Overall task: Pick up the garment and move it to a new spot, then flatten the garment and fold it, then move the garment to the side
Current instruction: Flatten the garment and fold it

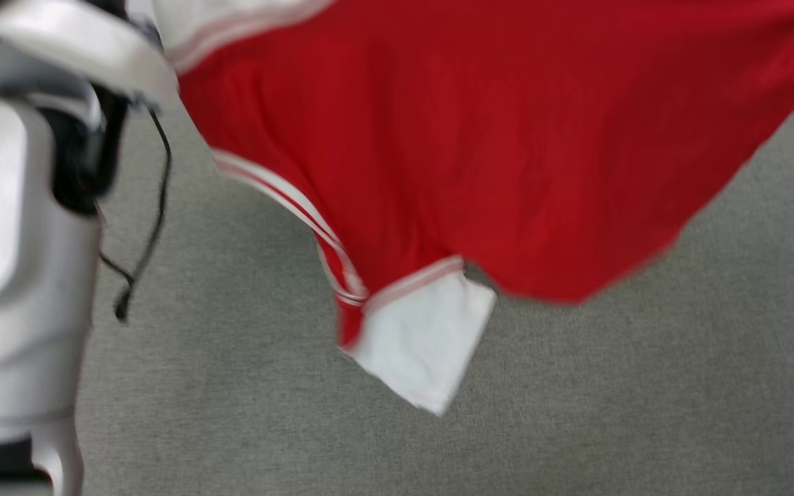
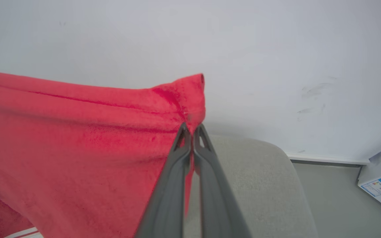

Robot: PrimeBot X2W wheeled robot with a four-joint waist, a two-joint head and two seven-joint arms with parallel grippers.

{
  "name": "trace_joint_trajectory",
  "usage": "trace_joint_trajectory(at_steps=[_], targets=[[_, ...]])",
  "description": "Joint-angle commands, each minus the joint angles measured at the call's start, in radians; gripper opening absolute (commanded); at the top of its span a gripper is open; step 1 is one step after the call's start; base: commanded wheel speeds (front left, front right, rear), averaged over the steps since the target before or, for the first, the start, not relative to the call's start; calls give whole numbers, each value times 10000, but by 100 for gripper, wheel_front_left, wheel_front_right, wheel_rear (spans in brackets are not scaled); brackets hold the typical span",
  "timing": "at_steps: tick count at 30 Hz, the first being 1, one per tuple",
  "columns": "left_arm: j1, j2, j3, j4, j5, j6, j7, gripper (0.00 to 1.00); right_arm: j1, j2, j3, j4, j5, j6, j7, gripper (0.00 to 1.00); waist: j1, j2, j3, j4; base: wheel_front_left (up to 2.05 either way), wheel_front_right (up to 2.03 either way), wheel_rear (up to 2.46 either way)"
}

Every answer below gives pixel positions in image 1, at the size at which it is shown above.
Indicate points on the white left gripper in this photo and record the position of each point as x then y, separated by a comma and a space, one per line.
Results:
87, 45

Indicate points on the red and white jersey garment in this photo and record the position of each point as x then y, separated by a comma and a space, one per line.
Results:
507, 138

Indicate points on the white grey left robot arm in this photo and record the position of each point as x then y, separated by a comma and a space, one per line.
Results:
18, 275

